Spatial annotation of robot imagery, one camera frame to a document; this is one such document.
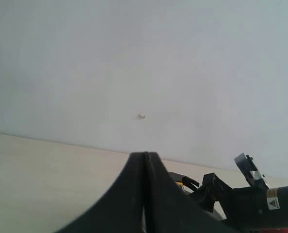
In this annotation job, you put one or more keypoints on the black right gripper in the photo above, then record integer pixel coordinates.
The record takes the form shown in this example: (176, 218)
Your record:
(169, 210)

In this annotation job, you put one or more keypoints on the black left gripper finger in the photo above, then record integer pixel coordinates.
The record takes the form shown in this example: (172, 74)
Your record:
(120, 209)

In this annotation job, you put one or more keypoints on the black yellow claw hammer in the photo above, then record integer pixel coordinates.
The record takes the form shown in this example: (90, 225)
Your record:
(184, 181)

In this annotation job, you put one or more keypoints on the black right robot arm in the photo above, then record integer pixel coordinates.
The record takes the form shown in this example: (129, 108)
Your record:
(219, 215)

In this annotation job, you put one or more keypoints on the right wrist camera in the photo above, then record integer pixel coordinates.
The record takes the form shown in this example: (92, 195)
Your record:
(251, 173)

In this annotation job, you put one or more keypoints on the small white wall plug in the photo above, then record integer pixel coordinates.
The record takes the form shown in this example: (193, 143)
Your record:
(141, 116)

